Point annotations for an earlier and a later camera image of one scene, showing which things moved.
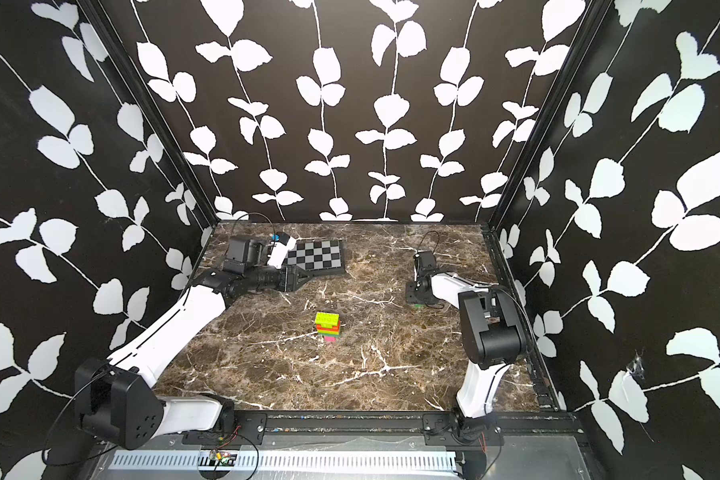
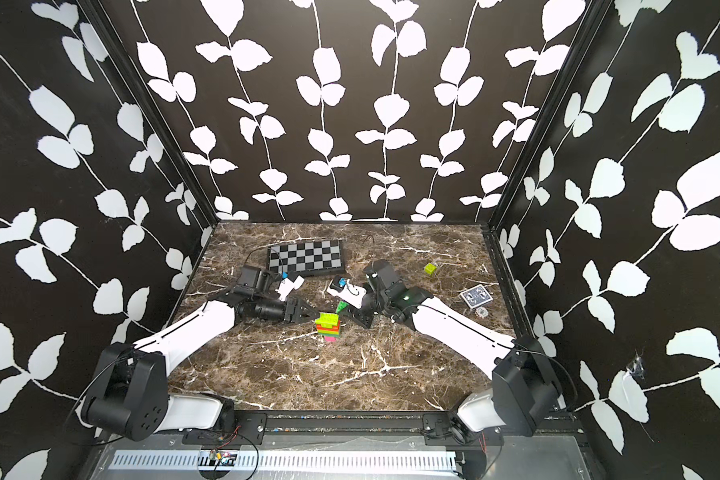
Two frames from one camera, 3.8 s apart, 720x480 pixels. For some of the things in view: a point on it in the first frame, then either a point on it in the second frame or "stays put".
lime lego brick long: x=326 y=320 stays put
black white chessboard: x=316 y=254 stays put
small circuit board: x=216 y=458 stays put
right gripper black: x=410 y=292 -> x=358 y=316
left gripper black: x=289 y=274 -> x=288 y=316
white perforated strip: x=355 y=462 stays put
